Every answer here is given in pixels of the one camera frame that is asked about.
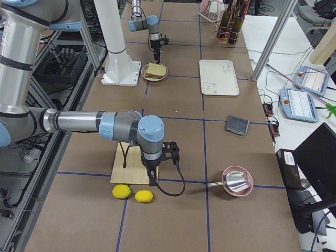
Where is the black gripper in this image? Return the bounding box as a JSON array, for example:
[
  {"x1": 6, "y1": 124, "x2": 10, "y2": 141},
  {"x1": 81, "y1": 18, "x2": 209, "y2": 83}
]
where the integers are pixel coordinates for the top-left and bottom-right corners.
[
  {"x1": 150, "y1": 35, "x2": 169, "y2": 64},
  {"x1": 143, "y1": 142, "x2": 180, "y2": 186}
]

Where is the bread slice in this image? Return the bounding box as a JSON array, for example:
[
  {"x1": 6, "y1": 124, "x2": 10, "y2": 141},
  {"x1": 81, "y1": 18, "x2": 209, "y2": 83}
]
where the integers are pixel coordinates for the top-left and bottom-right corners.
[
  {"x1": 145, "y1": 62, "x2": 167, "y2": 75},
  {"x1": 143, "y1": 74, "x2": 166, "y2": 81}
]

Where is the white round plate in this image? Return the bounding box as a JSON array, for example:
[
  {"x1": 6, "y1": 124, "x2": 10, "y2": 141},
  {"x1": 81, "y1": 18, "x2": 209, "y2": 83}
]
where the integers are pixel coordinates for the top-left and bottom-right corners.
[{"x1": 141, "y1": 62, "x2": 168, "y2": 81}]

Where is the white bear serving tray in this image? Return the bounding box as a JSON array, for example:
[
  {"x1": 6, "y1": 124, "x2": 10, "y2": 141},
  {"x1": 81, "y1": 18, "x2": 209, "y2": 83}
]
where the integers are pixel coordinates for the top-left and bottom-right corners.
[{"x1": 199, "y1": 59, "x2": 239, "y2": 96}]

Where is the yellow lemon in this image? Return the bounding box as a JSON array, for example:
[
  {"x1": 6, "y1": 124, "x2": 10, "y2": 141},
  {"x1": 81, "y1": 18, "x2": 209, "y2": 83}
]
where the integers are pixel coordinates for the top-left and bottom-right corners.
[
  {"x1": 134, "y1": 190, "x2": 154, "y2": 203},
  {"x1": 112, "y1": 184, "x2": 132, "y2": 199}
]

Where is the wooden cutting board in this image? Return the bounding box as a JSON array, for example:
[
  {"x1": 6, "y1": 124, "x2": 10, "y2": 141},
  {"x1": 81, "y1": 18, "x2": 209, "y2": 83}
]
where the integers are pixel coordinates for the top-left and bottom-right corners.
[{"x1": 110, "y1": 143, "x2": 150, "y2": 185}]

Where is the light pink cup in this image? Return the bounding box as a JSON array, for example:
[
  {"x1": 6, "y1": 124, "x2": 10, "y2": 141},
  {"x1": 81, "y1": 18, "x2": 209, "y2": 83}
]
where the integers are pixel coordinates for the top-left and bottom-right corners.
[{"x1": 200, "y1": 0, "x2": 210, "y2": 12}]

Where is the dark green wine bottle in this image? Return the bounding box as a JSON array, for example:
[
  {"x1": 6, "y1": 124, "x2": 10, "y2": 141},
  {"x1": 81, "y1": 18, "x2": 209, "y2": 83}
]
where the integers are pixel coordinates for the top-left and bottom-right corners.
[
  {"x1": 228, "y1": 1, "x2": 244, "y2": 44},
  {"x1": 217, "y1": 0, "x2": 234, "y2": 40}
]

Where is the white cup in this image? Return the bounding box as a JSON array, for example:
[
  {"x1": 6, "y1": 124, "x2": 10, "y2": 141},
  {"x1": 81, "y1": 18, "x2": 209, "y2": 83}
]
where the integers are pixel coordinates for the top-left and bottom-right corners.
[{"x1": 209, "y1": 0, "x2": 218, "y2": 14}]

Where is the metal scoop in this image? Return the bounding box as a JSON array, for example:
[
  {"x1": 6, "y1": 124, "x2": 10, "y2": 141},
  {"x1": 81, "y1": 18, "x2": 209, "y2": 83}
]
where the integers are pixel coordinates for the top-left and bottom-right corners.
[{"x1": 207, "y1": 171, "x2": 251, "y2": 192}]

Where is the pink bowl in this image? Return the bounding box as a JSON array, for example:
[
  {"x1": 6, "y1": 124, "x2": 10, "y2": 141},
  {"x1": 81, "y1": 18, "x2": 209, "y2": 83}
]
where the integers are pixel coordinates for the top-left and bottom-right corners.
[{"x1": 222, "y1": 166, "x2": 254, "y2": 197}]

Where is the grey folded cloth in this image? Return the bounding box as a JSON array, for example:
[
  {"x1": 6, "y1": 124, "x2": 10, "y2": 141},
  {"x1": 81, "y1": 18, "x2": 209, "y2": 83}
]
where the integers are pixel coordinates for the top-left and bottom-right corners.
[{"x1": 225, "y1": 115, "x2": 249, "y2": 135}]

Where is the black box device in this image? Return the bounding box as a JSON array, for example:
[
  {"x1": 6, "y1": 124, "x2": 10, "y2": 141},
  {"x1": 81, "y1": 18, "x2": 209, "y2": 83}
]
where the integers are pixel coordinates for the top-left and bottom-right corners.
[{"x1": 276, "y1": 149, "x2": 301, "y2": 190}]

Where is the blue teach pendant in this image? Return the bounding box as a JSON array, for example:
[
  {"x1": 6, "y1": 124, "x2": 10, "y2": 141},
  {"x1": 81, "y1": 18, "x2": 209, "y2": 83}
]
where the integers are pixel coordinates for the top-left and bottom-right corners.
[
  {"x1": 280, "y1": 87, "x2": 319, "y2": 123},
  {"x1": 295, "y1": 66, "x2": 330, "y2": 97}
]

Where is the black laptop monitor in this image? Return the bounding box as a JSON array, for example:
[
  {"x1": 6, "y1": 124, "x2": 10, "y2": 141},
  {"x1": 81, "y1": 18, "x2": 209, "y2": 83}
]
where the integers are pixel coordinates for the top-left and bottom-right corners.
[{"x1": 291, "y1": 122, "x2": 336, "y2": 234}]

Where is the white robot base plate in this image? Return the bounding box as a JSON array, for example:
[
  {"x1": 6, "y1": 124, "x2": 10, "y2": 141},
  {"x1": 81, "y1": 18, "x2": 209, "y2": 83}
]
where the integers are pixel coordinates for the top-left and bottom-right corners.
[{"x1": 101, "y1": 60, "x2": 141, "y2": 87}]

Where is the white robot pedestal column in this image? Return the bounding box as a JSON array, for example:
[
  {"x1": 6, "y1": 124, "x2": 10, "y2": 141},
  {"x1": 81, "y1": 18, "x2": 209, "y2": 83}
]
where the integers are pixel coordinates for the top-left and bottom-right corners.
[{"x1": 94, "y1": 0, "x2": 131, "y2": 70}]

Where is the copper wire bottle rack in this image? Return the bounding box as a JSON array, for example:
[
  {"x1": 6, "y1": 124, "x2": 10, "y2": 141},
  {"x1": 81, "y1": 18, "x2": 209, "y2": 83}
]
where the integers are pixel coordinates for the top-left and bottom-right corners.
[{"x1": 217, "y1": 22, "x2": 240, "y2": 44}]

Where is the white wire cup rack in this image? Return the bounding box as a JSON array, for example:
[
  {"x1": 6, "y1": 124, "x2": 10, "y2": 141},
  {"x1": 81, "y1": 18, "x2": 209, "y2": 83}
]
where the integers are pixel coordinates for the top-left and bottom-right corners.
[{"x1": 198, "y1": 0, "x2": 225, "y2": 23}]

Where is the aluminium frame post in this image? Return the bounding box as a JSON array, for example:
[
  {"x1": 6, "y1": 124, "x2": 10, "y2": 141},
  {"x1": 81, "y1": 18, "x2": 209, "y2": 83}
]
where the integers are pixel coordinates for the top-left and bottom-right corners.
[{"x1": 251, "y1": 0, "x2": 298, "y2": 82}]

